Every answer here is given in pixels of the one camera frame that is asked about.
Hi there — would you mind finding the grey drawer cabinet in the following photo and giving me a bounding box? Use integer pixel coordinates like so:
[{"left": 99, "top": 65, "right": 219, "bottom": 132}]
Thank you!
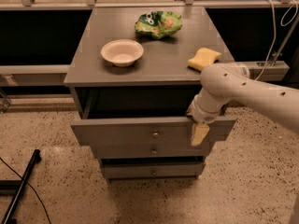
[{"left": 64, "top": 7, "right": 235, "bottom": 169}]

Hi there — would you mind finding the yellow sponge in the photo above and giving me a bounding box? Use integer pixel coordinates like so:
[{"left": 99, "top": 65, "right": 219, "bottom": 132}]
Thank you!
[{"left": 188, "top": 48, "right": 221, "bottom": 71}]

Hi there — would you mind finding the grey drawer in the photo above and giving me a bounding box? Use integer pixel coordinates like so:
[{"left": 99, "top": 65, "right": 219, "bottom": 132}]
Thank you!
[
  {"left": 101, "top": 161, "right": 205, "bottom": 179},
  {"left": 92, "top": 142, "right": 211, "bottom": 159},
  {"left": 70, "top": 109, "right": 237, "bottom": 147}
]

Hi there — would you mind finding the grey top drawer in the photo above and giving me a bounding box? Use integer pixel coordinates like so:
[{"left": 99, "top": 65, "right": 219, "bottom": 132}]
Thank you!
[{"left": 70, "top": 109, "right": 237, "bottom": 147}]

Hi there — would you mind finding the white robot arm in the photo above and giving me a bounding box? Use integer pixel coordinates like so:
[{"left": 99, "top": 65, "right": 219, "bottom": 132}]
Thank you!
[{"left": 187, "top": 63, "right": 299, "bottom": 133}]

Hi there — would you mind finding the green chip bag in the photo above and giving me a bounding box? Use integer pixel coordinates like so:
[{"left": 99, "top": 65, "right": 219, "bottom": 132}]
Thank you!
[{"left": 135, "top": 11, "right": 182, "bottom": 40}]

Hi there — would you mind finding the grey bottom drawer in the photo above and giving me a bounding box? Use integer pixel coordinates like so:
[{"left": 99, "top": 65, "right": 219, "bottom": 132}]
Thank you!
[{"left": 101, "top": 161, "right": 205, "bottom": 179}]

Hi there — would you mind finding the thin black cable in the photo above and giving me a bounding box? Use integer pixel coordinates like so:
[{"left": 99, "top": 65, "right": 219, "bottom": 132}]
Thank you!
[{"left": 0, "top": 156, "right": 52, "bottom": 224}]

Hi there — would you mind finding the grey middle drawer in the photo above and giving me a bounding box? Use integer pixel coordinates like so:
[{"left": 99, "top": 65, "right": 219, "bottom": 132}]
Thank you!
[{"left": 92, "top": 142, "right": 211, "bottom": 159}]

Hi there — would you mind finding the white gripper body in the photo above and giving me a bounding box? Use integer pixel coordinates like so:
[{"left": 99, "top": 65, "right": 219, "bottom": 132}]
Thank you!
[{"left": 186, "top": 88, "right": 229, "bottom": 124}]

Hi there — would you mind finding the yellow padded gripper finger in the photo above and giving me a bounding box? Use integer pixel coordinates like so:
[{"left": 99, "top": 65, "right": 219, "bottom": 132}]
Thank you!
[{"left": 192, "top": 124, "right": 209, "bottom": 147}]

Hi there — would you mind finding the white cable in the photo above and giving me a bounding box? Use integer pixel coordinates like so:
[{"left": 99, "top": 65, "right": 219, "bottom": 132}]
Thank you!
[{"left": 253, "top": 0, "right": 299, "bottom": 82}]

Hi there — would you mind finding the white bowl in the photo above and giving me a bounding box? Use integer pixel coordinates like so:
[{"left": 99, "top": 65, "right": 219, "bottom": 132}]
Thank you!
[{"left": 101, "top": 39, "right": 144, "bottom": 67}]

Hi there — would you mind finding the black stand bar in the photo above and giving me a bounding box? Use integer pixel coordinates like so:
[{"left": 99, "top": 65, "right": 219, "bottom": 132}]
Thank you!
[{"left": 1, "top": 149, "right": 41, "bottom": 224}]

